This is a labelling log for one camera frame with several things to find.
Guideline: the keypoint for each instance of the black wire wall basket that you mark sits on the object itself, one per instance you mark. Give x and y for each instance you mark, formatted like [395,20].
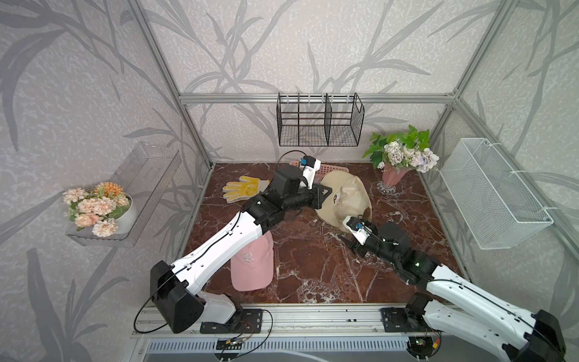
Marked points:
[336,122]

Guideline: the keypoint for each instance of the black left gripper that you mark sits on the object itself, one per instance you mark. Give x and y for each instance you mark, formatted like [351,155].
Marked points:
[317,198]

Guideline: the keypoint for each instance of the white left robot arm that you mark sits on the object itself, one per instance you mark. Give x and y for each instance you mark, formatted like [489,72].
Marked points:
[177,289]

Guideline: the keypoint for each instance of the clear acrylic wall shelf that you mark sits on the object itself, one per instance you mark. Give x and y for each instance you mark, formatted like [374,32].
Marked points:
[144,176]

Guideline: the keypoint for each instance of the pink perforated plastic basket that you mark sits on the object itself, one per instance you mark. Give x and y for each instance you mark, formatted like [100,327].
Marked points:
[327,168]

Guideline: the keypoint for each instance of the aluminium front rail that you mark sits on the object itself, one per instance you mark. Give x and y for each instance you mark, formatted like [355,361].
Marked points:
[337,319]

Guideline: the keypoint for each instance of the pink baseball cap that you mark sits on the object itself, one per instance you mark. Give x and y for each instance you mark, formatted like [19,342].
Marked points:
[252,268]

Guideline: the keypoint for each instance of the artificial flower bouquet green leaves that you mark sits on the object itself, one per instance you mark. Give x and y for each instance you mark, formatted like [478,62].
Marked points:
[410,149]

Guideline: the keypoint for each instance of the aluminium frame corner post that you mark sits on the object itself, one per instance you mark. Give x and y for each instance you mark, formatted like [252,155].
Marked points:
[499,21]

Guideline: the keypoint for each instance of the yellow white work glove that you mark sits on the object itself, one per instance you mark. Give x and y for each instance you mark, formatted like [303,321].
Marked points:
[245,188]

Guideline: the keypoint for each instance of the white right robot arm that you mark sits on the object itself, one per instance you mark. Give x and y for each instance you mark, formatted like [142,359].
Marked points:
[448,303]

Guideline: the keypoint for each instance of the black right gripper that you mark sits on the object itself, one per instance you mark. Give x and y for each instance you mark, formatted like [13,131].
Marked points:
[357,249]

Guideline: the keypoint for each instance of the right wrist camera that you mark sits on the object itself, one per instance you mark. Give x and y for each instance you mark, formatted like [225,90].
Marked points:
[359,227]

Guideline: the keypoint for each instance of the white pot peach flowers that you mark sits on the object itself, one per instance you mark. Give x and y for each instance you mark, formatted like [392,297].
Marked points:
[106,209]

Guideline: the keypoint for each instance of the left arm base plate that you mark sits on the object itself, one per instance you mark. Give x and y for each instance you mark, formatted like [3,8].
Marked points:
[245,321]

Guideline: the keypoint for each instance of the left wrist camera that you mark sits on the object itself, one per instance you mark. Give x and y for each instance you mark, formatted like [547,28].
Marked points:
[310,166]

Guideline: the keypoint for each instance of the beige baseball cap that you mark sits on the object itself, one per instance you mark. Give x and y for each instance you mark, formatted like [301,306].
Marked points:
[348,198]

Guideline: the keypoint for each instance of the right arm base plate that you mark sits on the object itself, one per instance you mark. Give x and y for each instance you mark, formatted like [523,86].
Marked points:
[404,320]

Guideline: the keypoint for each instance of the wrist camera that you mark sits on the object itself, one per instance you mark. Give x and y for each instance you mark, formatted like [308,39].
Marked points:
[310,166]
[359,227]

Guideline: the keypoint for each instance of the aluminium back crossbar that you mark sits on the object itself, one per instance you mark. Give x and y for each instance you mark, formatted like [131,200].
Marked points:
[190,99]

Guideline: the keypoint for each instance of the white mesh wall basket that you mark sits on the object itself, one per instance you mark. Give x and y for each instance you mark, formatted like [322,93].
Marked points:
[497,205]

